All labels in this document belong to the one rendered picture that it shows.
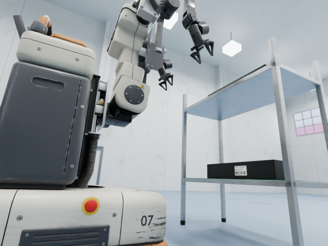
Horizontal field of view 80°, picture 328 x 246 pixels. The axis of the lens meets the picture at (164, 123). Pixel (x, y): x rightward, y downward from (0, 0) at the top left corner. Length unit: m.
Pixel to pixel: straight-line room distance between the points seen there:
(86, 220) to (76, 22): 7.09
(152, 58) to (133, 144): 5.32
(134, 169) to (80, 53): 5.58
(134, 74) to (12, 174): 0.65
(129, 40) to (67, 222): 0.90
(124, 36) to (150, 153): 5.53
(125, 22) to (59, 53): 0.47
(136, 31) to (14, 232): 1.00
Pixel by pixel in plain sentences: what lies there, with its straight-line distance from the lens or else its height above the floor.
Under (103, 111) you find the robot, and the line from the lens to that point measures 0.96.
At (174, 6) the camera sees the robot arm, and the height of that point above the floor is 1.20.
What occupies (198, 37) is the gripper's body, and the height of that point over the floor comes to 1.10.
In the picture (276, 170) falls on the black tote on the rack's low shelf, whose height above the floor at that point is 0.41.
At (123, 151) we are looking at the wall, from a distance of 6.18.
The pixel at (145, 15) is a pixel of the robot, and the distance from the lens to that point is 1.12.
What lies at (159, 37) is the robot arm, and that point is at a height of 1.38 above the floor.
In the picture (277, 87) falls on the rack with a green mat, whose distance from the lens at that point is 1.15.
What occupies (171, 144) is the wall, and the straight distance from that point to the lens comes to 6.90.
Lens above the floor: 0.33
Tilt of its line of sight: 16 degrees up
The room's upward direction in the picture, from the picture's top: 3 degrees clockwise
